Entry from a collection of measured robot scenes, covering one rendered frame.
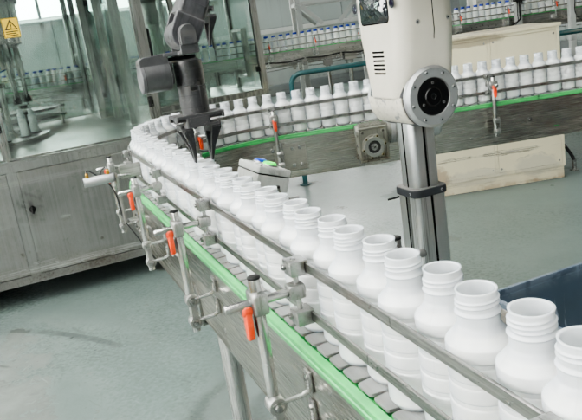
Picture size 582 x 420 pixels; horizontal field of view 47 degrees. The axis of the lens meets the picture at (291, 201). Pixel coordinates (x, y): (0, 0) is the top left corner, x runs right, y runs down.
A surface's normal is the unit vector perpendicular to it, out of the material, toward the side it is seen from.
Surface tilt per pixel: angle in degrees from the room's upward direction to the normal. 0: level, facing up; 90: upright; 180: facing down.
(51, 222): 90
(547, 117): 92
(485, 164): 89
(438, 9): 90
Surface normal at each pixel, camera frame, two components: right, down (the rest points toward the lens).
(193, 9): 0.34, 0.14
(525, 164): 0.09, 0.23
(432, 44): 0.40, 0.35
